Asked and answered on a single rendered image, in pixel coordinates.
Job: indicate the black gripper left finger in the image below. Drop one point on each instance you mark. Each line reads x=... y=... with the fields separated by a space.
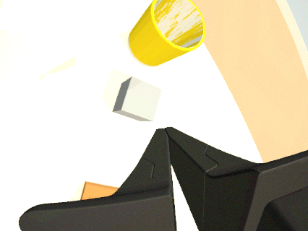
x=144 y=202

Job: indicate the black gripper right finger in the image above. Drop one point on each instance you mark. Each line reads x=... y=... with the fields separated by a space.
x=228 y=193

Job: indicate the yellow cup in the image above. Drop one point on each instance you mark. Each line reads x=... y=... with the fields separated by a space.
x=167 y=29

